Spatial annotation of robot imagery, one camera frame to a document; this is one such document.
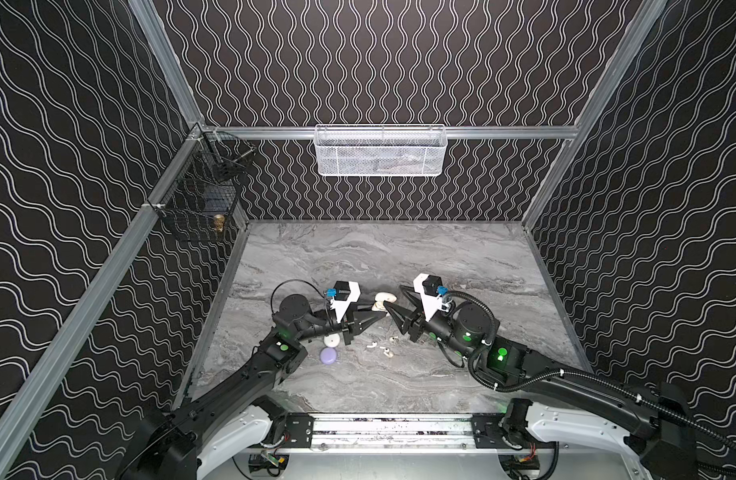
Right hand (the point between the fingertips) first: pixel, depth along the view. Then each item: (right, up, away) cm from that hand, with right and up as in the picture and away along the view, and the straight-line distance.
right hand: (393, 295), depth 67 cm
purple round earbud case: (-17, -20, +19) cm, 33 cm away
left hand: (-1, -3, -2) cm, 4 cm away
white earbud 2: (-5, -18, +22) cm, 29 cm away
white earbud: (0, -20, +21) cm, 29 cm away
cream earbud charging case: (-3, 0, -1) cm, 3 cm away
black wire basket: (-60, +32, +34) cm, 76 cm away
